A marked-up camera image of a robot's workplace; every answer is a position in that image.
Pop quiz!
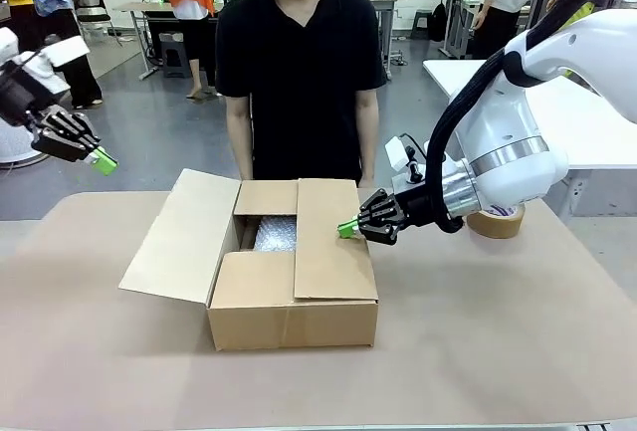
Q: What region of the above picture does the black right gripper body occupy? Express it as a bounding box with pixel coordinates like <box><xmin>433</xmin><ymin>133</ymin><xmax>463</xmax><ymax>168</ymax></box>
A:
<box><xmin>395</xmin><ymin>186</ymin><xmax>452</xmax><ymax>231</ymax></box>

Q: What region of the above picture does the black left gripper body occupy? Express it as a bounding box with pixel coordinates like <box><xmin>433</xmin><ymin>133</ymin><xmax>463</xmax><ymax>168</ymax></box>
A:
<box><xmin>0</xmin><ymin>65</ymin><xmax>55</xmax><ymax>128</ymax></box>

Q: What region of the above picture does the brown cardboard box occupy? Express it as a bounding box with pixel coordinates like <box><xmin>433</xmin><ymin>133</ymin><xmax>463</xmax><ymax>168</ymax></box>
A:
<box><xmin>117</xmin><ymin>167</ymin><xmax>380</xmax><ymax>352</ymax></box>

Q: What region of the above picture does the person's left forearm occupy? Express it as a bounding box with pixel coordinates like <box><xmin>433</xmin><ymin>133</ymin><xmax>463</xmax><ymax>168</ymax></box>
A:
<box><xmin>354</xmin><ymin>87</ymin><xmax>381</xmax><ymax>189</ymax></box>

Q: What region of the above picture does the person's right forearm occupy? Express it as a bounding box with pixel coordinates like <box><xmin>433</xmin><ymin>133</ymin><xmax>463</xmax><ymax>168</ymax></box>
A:
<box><xmin>226</xmin><ymin>96</ymin><xmax>256</xmax><ymax>182</ymax></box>

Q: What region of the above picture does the clear bubble wrap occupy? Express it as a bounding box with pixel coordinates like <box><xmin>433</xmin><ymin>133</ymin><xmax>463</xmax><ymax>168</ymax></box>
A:
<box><xmin>253</xmin><ymin>216</ymin><xmax>299</xmax><ymax>254</ymax></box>

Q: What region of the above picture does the brown packing tape roll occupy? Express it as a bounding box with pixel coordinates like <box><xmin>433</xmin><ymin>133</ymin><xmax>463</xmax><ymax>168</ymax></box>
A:
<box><xmin>466</xmin><ymin>203</ymin><xmax>527</xmax><ymax>240</ymax></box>

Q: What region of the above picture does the black office chair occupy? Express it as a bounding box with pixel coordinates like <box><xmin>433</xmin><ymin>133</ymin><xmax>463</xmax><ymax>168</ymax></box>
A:
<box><xmin>68</xmin><ymin>0</ymin><xmax>123</xmax><ymax>48</ymax></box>

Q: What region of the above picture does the grey plastic stool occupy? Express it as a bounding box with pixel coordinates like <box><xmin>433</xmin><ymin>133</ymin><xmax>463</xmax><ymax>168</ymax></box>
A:
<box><xmin>158</xmin><ymin>32</ymin><xmax>193</xmax><ymax>80</ymax></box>

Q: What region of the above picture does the background workbench with metal legs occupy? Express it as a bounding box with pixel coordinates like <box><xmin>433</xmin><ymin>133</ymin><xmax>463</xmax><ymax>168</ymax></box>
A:
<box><xmin>112</xmin><ymin>0</ymin><xmax>220</xmax><ymax>82</ymax></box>
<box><xmin>365</xmin><ymin>0</ymin><xmax>408</xmax><ymax>70</ymax></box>

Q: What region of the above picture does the person in black shirt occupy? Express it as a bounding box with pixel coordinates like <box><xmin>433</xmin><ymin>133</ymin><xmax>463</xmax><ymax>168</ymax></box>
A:
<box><xmin>214</xmin><ymin>0</ymin><xmax>388</xmax><ymax>188</ymax></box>

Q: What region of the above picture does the small dark stool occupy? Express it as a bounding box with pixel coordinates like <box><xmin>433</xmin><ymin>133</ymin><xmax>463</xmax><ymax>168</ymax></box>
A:
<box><xmin>410</xmin><ymin>9</ymin><xmax>435</xmax><ymax>42</ymax></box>

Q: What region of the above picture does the white side table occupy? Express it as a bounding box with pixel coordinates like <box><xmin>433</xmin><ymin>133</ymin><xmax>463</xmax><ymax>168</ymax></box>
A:
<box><xmin>422</xmin><ymin>58</ymin><xmax>637</xmax><ymax>171</ymax></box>

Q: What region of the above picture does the black backpack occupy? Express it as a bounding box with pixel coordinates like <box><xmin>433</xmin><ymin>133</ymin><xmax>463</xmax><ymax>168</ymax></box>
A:
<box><xmin>429</xmin><ymin>0</ymin><xmax>450</xmax><ymax>45</ymax></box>

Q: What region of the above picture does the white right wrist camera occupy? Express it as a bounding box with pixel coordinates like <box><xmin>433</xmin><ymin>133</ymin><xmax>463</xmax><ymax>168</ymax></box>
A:
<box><xmin>385</xmin><ymin>135</ymin><xmax>417</xmax><ymax>171</ymax></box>

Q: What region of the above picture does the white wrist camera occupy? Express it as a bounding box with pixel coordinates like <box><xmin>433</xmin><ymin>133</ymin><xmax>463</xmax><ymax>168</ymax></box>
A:
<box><xmin>385</xmin><ymin>135</ymin><xmax>417</xmax><ymax>171</ymax></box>
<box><xmin>47</xmin><ymin>35</ymin><xmax>92</xmax><ymax>72</ymax></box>

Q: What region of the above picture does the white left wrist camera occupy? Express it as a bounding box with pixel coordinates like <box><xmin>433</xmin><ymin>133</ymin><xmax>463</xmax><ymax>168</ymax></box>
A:
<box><xmin>47</xmin><ymin>35</ymin><xmax>92</xmax><ymax>72</ymax></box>

